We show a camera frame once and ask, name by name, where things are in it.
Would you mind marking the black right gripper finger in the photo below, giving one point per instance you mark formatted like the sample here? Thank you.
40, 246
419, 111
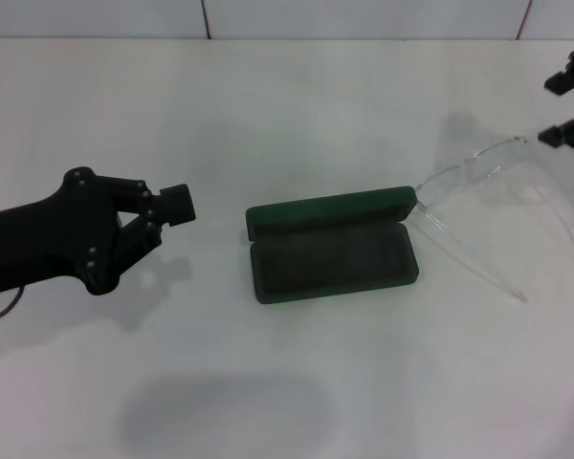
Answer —
571, 76
569, 134

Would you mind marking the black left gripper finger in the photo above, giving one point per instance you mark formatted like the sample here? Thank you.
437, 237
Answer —
179, 215
177, 196

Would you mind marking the green glasses case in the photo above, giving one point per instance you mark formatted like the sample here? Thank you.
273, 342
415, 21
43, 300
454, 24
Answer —
335, 263

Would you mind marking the clear white glasses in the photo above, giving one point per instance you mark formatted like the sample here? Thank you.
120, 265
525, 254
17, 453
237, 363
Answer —
469, 165

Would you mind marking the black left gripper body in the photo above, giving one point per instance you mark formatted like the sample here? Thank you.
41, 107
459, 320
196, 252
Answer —
43, 239

